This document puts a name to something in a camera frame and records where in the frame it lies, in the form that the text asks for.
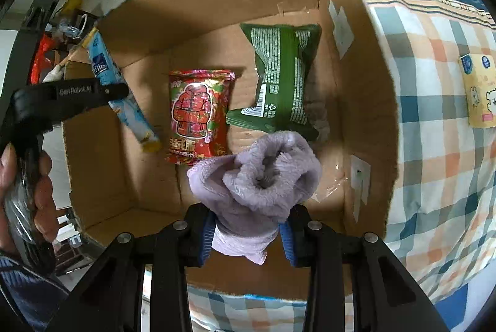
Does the blue long snack pack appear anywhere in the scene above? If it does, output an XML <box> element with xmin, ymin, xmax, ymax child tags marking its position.
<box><xmin>82</xmin><ymin>28</ymin><xmax>162</xmax><ymax>153</ymax></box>

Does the purple fuzzy sock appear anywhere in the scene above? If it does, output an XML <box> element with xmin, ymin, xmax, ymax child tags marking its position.
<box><xmin>187</xmin><ymin>131</ymin><xmax>322</xmax><ymax>265</ymax></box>

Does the yellow tissue pack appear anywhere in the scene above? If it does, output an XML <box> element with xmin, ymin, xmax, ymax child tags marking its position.
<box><xmin>458</xmin><ymin>54</ymin><xmax>496</xmax><ymax>128</ymax></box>

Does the left hand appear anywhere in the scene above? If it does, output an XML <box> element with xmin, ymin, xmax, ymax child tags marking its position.
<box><xmin>0</xmin><ymin>143</ymin><xmax>59</xmax><ymax>255</ymax></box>

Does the red plastic bag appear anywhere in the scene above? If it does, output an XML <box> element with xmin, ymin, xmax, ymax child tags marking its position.
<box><xmin>29</xmin><ymin>33</ymin><xmax>55</xmax><ymax>85</ymax></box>

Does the plaid tablecloth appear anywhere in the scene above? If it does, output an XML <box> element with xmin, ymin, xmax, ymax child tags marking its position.
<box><xmin>364</xmin><ymin>0</ymin><xmax>495</xmax><ymax>304</ymax></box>

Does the red jacket snack bag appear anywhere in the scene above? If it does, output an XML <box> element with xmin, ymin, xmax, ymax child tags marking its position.
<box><xmin>166</xmin><ymin>69</ymin><xmax>235</xmax><ymax>165</ymax></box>

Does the green snack bag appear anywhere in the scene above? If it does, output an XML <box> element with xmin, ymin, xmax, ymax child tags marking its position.
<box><xmin>226</xmin><ymin>23</ymin><xmax>321</xmax><ymax>142</ymax></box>

